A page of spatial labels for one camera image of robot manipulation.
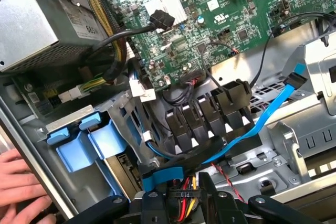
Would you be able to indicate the green motherboard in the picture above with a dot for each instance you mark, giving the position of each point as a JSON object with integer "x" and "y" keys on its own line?
{"x": 236, "y": 3}

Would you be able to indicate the empty blue disk carrier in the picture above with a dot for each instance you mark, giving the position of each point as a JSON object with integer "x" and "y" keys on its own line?
{"x": 74, "y": 155}

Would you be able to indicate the person's right hand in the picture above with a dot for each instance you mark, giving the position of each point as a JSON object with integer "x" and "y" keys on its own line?
{"x": 21, "y": 216}

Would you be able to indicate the open PC case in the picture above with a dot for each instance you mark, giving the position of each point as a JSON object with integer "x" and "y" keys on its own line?
{"x": 288, "y": 51}

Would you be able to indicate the silver power supply unit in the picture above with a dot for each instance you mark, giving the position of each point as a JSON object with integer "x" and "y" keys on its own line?
{"x": 31, "y": 24}

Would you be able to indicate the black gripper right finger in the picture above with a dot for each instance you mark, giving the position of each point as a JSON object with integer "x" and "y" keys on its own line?
{"x": 223, "y": 208}

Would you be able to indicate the person's left hand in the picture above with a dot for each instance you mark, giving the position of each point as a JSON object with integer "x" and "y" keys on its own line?
{"x": 15, "y": 190}

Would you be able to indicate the grey metal drive cage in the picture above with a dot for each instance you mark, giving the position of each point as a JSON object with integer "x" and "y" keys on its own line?
{"x": 302, "y": 119}

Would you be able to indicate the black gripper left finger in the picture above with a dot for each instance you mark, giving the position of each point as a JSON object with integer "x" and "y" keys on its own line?
{"x": 155, "y": 208}

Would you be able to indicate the silver finned heat sink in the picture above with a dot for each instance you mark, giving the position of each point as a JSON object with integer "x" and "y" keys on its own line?
{"x": 170, "y": 3}

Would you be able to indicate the black plastic fan shroud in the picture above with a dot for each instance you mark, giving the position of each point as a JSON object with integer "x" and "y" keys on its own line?
{"x": 189, "y": 127}

